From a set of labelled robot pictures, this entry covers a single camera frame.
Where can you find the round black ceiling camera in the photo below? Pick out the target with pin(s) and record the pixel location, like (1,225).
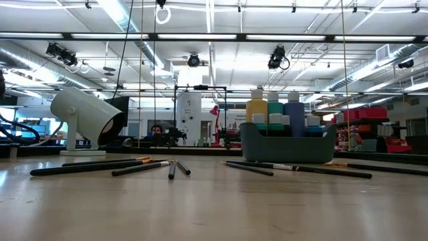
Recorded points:
(193,61)

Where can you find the small turquoise paint bottle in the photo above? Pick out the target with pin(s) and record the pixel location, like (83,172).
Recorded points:
(258,118)

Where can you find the red desk lamp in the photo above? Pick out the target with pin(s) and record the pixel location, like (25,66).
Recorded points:
(214,111)

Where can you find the large periwinkle paint bottle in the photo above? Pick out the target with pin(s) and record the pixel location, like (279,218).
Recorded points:
(296,117)

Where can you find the black monitor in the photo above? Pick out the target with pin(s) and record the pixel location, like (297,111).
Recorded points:
(122,105)

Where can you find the small teal-green paint bottle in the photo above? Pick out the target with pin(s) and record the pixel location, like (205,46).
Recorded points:
(276,118)

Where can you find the grey-teal storage caddy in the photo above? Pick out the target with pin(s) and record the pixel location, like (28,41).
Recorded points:
(287,149)

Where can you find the black paintbrush white label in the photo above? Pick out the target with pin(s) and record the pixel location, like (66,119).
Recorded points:
(334,172)

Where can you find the small black ceiling camera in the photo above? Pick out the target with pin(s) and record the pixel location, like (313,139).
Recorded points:
(405,63)

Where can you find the silver ventilation duct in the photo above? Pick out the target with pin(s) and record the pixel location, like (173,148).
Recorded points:
(20,60)
(368,70)

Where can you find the black overhead light bar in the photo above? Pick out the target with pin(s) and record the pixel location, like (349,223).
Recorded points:
(240,37)

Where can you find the red storage bin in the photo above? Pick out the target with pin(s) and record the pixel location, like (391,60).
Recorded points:
(399,149)
(371,113)

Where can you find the white spot lamp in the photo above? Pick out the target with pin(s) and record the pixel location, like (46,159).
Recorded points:
(83,110)

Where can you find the black background stand frame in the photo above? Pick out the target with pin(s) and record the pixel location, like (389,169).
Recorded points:
(200,87)

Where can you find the large yellow paint bottle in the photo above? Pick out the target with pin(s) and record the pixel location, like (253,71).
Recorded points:
(257,110)

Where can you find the black aluminium rig frame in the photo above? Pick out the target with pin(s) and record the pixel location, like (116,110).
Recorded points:
(167,151)

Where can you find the white cabinet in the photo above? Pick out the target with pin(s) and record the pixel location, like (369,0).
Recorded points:
(189,114)

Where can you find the person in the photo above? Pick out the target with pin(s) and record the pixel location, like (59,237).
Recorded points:
(156,130)

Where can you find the background black robot arm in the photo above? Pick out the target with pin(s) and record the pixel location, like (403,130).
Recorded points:
(174,135)

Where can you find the large teal paint bottle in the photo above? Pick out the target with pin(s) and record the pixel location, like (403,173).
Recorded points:
(275,107)

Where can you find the black ceiling camera cluster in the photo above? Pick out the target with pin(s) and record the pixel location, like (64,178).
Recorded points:
(61,55)

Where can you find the small blue paint bottle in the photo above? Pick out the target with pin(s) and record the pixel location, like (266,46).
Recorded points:
(313,121)

